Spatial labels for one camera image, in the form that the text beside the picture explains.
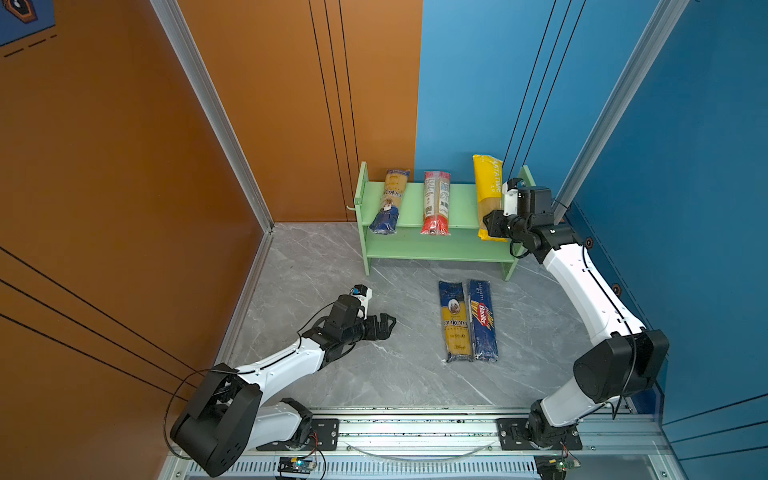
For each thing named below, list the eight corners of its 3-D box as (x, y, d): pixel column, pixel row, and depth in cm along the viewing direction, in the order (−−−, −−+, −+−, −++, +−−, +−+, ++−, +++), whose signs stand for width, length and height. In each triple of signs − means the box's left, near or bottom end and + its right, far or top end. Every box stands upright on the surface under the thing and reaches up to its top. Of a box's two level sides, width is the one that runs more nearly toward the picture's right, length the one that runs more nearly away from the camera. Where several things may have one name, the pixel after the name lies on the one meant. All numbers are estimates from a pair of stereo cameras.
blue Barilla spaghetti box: (472, 360, 87) (476, 355, 84) (469, 285, 104) (472, 278, 101) (494, 363, 87) (498, 358, 84) (488, 287, 103) (491, 280, 100)
